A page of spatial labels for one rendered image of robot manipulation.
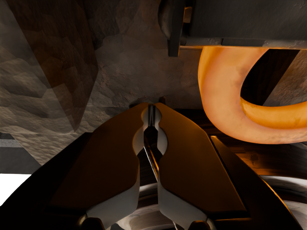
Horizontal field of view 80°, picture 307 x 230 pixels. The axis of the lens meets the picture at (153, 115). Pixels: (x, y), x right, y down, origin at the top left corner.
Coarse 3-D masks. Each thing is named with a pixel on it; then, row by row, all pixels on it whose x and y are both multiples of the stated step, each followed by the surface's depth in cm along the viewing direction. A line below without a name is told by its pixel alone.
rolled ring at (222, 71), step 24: (216, 48) 13; (240, 48) 12; (264, 48) 12; (216, 72) 14; (240, 72) 14; (216, 96) 16; (240, 96) 20; (216, 120) 18; (240, 120) 18; (264, 120) 19; (288, 120) 19
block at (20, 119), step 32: (0, 0) 8; (32, 0) 9; (64, 0) 13; (0, 32) 9; (32, 32) 10; (64, 32) 13; (0, 64) 10; (32, 64) 11; (64, 64) 13; (96, 64) 20; (0, 96) 12; (32, 96) 12; (64, 96) 13; (0, 128) 15; (32, 128) 15; (64, 128) 15
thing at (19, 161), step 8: (0, 152) 763; (8, 152) 764; (16, 152) 764; (24, 152) 765; (0, 160) 740; (8, 160) 741; (16, 160) 742; (24, 160) 743; (32, 160) 743; (0, 168) 718; (8, 168) 719; (16, 168) 720; (24, 168) 720; (32, 168) 721
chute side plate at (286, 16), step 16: (208, 0) 8; (224, 0) 8; (240, 0) 8; (256, 0) 8; (272, 0) 8; (288, 0) 8; (304, 0) 8; (192, 16) 8; (208, 16) 8; (224, 16) 8; (240, 16) 8; (256, 16) 8; (272, 16) 8; (288, 16) 8; (304, 16) 8; (192, 32) 9; (208, 32) 9; (224, 32) 9; (240, 32) 9; (256, 32) 9; (272, 32) 9; (288, 32) 9; (304, 32) 9
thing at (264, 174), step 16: (240, 144) 27; (256, 144) 27; (272, 144) 28; (288, 144) 29; (144, 160) 31; (256, 160) 25; (272, 160) 26; (288, 160) 26; (304, 160) 28; (144, 176) 29; (272, 176) 23; (288, 176) 23; (304, 176) 24; (144, 192) 29; (304, 192) 27
